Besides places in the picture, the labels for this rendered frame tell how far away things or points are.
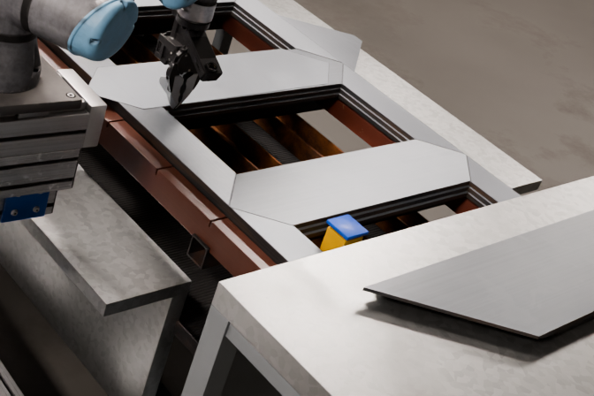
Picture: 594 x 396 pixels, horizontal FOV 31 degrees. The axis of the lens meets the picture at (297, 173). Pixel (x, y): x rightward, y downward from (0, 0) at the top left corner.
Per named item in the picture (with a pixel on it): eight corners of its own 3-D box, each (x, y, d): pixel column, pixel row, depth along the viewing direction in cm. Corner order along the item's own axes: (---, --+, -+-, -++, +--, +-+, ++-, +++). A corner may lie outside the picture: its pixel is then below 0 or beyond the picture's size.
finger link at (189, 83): (172, 95, 239) (182, 59, 234) (187, 110, 236) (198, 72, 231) (161, 97, 237) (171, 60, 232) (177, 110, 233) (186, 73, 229)
